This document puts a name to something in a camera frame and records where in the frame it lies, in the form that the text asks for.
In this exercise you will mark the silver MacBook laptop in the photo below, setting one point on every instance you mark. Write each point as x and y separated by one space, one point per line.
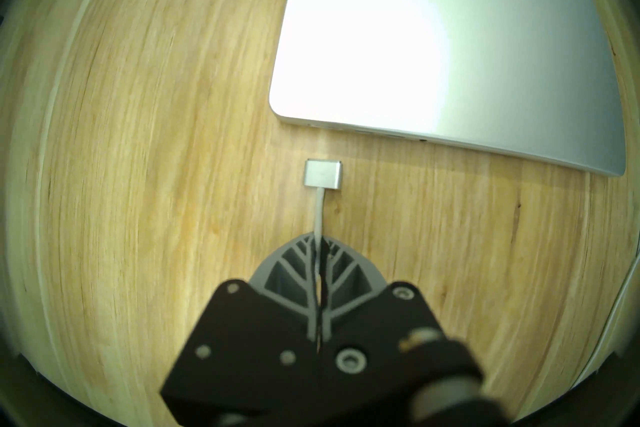
450 56

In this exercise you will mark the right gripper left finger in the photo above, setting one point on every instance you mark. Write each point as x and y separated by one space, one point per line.
250 346

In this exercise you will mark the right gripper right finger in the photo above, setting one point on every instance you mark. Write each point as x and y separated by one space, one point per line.
365 331

